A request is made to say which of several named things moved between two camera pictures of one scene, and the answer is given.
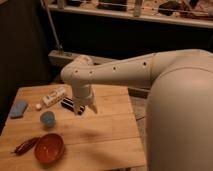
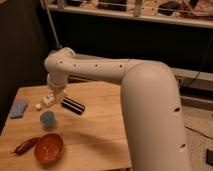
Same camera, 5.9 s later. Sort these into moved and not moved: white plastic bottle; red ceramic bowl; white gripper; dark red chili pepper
Moved: white gripper
Not moved: white plastic bottle; red ceramic bowl; dark red chili pepper
